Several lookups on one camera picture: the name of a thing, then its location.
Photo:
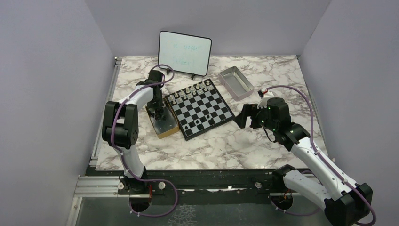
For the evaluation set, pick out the row of white chess pieces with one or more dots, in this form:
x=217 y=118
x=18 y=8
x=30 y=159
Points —
x=204 y=90

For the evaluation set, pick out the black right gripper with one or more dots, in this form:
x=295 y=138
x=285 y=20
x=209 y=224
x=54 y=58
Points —
x=249 y=109

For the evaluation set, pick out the silver pink metal tin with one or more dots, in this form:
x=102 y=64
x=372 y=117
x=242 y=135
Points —
x=236 y=83

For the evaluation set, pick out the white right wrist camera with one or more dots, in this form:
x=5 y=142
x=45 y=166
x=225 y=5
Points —
x=265 y=95

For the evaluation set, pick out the gold metal tin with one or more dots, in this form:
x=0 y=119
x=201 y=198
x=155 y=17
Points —
x=166 y=127

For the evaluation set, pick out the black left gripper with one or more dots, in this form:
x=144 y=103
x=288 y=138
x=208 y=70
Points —
x=156 y=105

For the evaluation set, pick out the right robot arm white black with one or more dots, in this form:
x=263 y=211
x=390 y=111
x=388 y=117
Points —
x=343 y=200

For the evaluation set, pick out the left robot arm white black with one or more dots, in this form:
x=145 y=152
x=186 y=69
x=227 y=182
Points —
x=120 y=127

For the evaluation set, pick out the pile of black chess pieces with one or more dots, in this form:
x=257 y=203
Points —
x=158 y=114

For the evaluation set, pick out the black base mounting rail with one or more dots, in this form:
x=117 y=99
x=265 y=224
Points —
x=166 y=187

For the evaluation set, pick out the black white chessboard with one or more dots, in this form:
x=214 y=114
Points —
x=215 y=109

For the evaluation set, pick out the small whiteboard on stand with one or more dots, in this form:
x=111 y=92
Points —
x=184 y=53

